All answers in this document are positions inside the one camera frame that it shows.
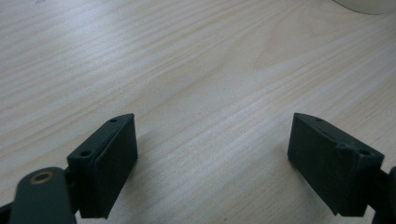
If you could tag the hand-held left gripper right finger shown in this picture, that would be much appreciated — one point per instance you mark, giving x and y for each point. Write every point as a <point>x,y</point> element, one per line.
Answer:
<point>334,165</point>

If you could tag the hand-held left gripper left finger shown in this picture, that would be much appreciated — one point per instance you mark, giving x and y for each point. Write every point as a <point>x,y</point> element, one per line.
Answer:
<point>104,165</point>

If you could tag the cream round container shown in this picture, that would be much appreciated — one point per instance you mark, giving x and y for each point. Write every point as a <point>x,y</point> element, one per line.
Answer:
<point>364,5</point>

